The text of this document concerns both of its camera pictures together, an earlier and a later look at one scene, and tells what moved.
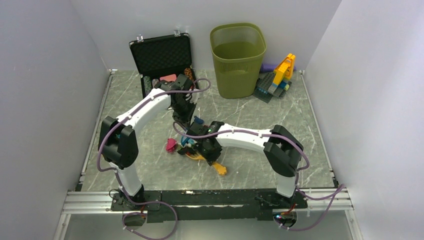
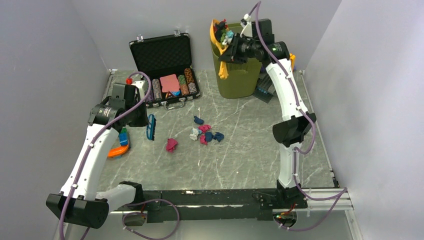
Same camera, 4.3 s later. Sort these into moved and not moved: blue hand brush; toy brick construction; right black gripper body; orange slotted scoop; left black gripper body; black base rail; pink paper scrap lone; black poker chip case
Moved: right black gripper body; blue hand brush; left black gripper body; orange slotted scoop
Not moved: black base rail; black poker chip case; pink paper scrap lone; toy brick construction
